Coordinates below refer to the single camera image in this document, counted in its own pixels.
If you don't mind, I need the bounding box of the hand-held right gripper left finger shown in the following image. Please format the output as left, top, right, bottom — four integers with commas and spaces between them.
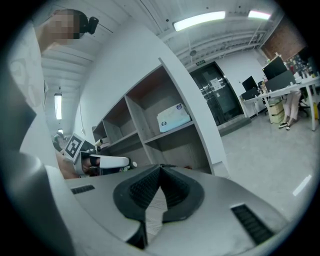
112, 164, 161, 250

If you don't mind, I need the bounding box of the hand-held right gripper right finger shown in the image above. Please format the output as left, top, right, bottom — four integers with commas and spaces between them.
159, 164, 205, 224

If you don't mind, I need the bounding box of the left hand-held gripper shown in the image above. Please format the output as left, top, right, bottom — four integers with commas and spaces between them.
64, 133, 133, 178

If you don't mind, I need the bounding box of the white pack of tissues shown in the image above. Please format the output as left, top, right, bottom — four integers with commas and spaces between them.
156, 102, 192, 134

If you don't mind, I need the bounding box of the grey wooden shelf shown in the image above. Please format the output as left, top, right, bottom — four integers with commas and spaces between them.
91, 57, 230, 176

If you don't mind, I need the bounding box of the person's left forearm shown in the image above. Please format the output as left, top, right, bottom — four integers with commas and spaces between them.
55, 151, 81, 180

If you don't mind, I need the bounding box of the long ceiling light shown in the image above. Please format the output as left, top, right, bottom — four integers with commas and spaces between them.
247, 9, 272, 21
172, 10, 226, 33
54, 92, 63, 121

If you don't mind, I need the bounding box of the black double door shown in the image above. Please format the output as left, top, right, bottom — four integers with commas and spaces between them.
189, 61, 245, 127

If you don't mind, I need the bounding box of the yellow drawer cabinet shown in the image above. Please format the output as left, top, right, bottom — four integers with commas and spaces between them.
268, 98, 286, 124

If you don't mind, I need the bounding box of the person's white shirt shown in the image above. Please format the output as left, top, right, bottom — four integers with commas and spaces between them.
4, 21, 61, 173

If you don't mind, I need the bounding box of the small black monitor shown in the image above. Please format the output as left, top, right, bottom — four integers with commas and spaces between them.
241, 75, 259, 93

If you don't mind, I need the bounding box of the white office desk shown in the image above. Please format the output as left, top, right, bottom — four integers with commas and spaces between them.
240, 76, 320, 132

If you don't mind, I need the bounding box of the person's head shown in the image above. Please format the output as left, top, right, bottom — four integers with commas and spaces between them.
36, 8, 88, 52

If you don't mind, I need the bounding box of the black office chair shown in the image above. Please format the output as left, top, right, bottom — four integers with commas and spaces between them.
298, 88, 311, 118

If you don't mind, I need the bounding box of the dark grey desk partition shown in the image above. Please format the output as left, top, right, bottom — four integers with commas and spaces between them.
264, 69, 297, 93

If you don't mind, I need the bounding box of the yellow bin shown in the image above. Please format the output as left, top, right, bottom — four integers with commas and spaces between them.
310, 101, 320, 120

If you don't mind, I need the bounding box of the large black monitor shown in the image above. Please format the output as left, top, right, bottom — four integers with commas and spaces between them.
262, 56, 288, 81

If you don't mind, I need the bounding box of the hanging white cable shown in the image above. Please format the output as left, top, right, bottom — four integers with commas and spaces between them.
78, 98, 86, 137

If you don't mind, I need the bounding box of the black head-mounted camera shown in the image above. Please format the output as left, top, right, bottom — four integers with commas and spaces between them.
83, 15, 100, 35

